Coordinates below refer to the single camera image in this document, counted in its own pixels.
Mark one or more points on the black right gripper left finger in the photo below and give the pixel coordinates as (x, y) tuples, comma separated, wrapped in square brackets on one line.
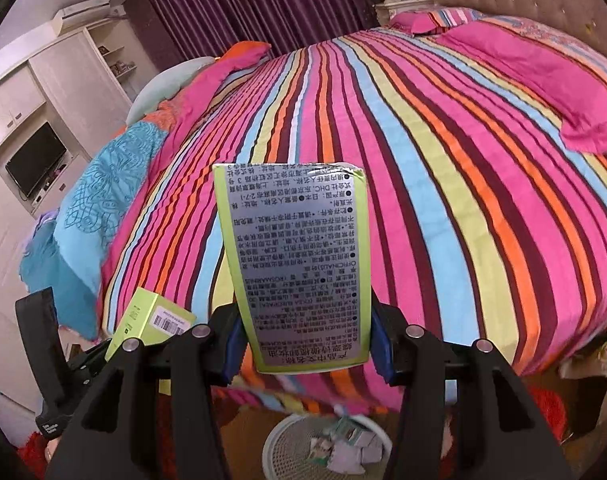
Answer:
[(113, 433)]

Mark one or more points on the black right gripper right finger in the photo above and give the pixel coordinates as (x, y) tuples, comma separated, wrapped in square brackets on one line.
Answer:
[(502, 432)]

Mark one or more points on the lime green box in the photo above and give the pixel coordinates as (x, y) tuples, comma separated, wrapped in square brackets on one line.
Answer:
[(152, 319)]

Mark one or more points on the green tissue pack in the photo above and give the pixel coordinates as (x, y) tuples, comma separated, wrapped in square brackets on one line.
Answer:
[(320, 451)]

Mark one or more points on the red fluffy garment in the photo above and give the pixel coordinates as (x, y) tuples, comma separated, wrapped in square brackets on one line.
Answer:
[(33, 452)]

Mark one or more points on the teal carton box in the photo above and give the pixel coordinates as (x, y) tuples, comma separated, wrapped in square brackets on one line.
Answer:
[(348, 430)]

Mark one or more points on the blue patterned blanket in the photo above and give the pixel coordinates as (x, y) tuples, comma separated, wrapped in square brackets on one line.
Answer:
[(69, 245)]

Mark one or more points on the white mesh waste basket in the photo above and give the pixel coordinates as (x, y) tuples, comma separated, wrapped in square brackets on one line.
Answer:
[(285, 451)]

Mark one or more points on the striped colourful bedspread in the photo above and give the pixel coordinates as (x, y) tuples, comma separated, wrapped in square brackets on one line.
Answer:
[(481, 222)]

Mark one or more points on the black television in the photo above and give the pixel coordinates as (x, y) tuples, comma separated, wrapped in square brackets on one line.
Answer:
[(35, 159)]

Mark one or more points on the white wardrobe cabinet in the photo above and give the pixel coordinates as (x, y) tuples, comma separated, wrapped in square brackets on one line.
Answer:
[(80, 87)]

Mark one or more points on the light blue pillow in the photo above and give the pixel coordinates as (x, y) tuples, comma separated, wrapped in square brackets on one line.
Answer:
[(165, 86)]

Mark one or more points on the pink pillow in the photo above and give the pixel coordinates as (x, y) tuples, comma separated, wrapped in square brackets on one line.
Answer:
[(435, 20), (567, 73)]

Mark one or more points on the white air conditioner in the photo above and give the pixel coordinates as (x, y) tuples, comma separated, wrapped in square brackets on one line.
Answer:
[(83, 13)]

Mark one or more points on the purple curtain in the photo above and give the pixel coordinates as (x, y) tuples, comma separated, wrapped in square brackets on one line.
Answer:
[(209, 27)]

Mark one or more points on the white nightstand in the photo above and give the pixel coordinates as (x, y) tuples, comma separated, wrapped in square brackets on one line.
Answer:
[(386, 11)]

